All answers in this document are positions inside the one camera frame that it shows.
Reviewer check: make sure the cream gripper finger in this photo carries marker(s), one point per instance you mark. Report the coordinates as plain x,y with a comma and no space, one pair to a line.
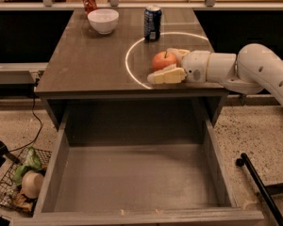
179,53
168,75

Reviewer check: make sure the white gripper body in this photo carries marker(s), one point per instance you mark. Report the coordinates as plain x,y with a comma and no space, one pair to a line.
194,65

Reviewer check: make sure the red apple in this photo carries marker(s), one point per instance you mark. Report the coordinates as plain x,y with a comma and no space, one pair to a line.
162,60

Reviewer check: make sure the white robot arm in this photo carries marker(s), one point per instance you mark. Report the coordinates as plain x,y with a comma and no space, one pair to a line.
253,69

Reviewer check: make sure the open grey top drawer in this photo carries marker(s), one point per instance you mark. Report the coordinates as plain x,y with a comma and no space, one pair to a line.
137,163

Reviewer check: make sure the blue soda can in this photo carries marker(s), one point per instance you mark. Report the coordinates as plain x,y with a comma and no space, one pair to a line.
152,19

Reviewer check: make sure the white bowl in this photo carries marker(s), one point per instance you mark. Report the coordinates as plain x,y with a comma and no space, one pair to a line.
103,20

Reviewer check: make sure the grey cabinet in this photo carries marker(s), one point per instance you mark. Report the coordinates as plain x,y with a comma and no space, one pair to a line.
99,81

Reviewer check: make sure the black metal leg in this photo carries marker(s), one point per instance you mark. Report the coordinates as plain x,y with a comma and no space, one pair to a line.
266,192

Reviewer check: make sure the green chip bag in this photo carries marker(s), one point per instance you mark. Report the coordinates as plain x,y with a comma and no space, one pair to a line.
32,162

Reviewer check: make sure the beige cup in basket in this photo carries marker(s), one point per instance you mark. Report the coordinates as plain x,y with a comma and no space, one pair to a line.
32,184

